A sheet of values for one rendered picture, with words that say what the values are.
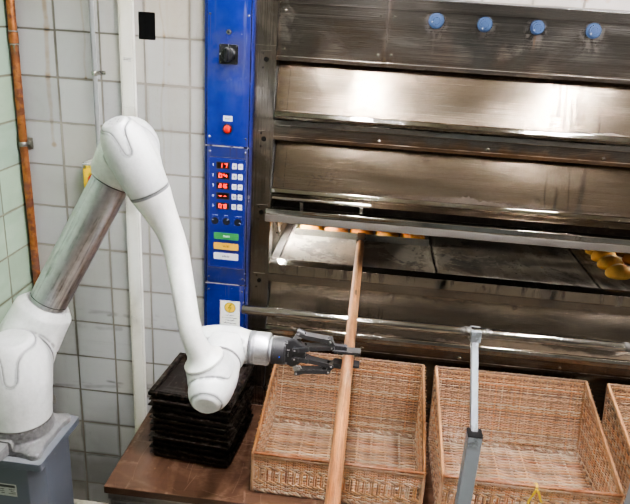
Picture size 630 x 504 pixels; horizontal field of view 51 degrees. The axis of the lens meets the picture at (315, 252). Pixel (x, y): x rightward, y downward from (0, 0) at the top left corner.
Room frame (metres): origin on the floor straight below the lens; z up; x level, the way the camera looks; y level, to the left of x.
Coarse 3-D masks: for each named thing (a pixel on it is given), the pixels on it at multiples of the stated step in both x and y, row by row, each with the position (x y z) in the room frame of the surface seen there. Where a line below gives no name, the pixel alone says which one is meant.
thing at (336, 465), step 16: (352, 288) 1.97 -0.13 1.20; (352, 304) 1.84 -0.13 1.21; (352, 320) 1.73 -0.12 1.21; (352, 336) 1.63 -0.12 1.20; (352, 368) 1.47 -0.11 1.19; (336, 416) 1.25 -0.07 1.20; (336, 432) 1.19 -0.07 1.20; (336, 448) 1.13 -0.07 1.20; (336, 464) 1.08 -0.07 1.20; (336, 480) 1.03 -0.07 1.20; (336, 496) 0.99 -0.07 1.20
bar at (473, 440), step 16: (320, 320) 1.82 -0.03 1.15; (336, 320) 1.81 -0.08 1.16; (368, 320) 1.81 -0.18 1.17; (384, 320) 1.81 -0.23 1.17; (400, 320) 1.81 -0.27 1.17; (480, 336) 1.77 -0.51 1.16; (496, 336) 1.77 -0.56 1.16; (512, 336) 1.77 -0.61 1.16; (528, 336) 1.77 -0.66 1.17; (544, 336) 1.77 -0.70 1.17; (560, 336) 1.77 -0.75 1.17; (480, 432) 1.58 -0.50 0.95; (464, 448) 1.58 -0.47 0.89; (480, 448) 1.55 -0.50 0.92; (464, 464) 1.56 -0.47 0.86; (464, 480) 1.56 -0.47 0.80; (464, 496) 1.55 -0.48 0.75
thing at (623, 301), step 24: (288, 264) 2.21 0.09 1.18; (312, 264) 2.22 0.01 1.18; (336, 264) 2.24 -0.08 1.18; (432, 288) 2.16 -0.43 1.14; (456, 288) 2.15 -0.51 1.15; (480, 288) 2.15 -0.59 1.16; (504, 288) 2.14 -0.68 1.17; (528, 288) 2.13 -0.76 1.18; (552, 288) 2.14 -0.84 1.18; (576, 288) 2.15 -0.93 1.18; (600, 288) 2.17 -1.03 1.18
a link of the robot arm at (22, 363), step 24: (0, 336) 1.38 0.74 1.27; (24, 336) 1.39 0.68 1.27; (0, 360) 1.32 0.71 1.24; (24, 360) 1.33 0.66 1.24; (48, 360) 1.39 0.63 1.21; (0, 384) 1.30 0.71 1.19; (24, 384) 1.32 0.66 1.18; (48, 384) 1.37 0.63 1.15; (0, 408) 1.29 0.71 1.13; (24, 408) 1.31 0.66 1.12; (48, 408) 1.37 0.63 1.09; (0, 432) 1.30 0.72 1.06
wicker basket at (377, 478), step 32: (288, 384) 2.14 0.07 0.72; (320, 384) 2.13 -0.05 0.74; (352, 384) 2.12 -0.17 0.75; (384, 384) 2.11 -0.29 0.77; (416, 384) 2.10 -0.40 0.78; (288, 416) 2.11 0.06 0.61; (320, 416) 2.09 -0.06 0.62; (352, 416) 2.09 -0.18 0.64; (384, 416) 2.08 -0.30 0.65; (416, 416) 2.07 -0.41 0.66; (256, 448) 1.73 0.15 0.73; (288, 448) 1.94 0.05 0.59; (320, 448) 1.95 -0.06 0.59; (352, 448) 1.96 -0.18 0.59; (384, 448) 1.97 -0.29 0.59; (416, 448) 1.95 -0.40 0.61; (256, 480) 1.71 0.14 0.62; (288, 480) 1.71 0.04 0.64; (320, 480) 1.70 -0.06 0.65; (352, 480) 1.68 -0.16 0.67; (384, 480) 1.67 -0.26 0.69; (416, 480) 1.80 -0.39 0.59
